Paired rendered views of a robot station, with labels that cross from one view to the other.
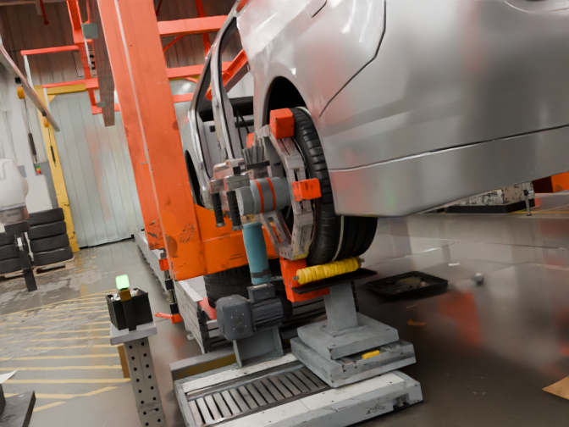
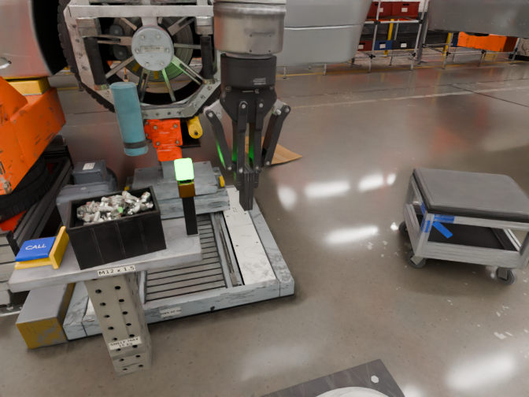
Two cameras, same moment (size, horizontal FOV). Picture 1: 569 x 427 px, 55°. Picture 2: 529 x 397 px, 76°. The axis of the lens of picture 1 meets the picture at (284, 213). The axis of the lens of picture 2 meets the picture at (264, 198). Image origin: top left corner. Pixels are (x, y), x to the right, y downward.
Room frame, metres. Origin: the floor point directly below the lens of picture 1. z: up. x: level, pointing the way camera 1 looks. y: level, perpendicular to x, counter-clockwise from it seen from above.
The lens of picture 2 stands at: (1.81, 1.37, 0.99)
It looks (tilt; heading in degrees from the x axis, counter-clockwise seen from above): 30 degrees down; 272
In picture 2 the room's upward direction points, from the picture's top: straight up
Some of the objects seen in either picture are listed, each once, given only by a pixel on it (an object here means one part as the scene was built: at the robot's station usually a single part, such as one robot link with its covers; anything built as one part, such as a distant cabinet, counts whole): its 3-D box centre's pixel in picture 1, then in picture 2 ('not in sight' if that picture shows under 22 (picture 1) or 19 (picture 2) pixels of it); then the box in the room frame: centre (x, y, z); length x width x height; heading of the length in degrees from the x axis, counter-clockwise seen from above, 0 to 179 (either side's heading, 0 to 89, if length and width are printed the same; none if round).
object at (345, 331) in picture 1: (339, 306); (171, 158); (2.31, -0.16, 0.32); 0.40 x 0.30 x 0.28; 17
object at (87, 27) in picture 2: (219, 185); (89, 26); (2.36, 0.25, 0.93); 0.09 x 0.05 x 0.05; 107
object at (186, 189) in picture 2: (124, 295); (186, 187); (2.02, 0.64, 0.59); 0.04 x 0.04 x 0.04; 17
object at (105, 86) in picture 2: (218, 208); (96, 63); (2.35, 0.28, 0.83); 0.04 x 0.04 x 0.16
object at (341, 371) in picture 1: (347, 349); (176, 192); (2.31, -0.16, 0.13); 0.50 x 0.36 x 0.10; 17
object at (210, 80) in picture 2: (234, 209); (206, 58); (2.03, 0.18, 0.83); 0.04 x 0.04 x 0.16
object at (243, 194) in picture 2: not in sight; (243, 188); (1.85, 0.89, 0.73); 0.03 x 0.01 x 0.07; 113
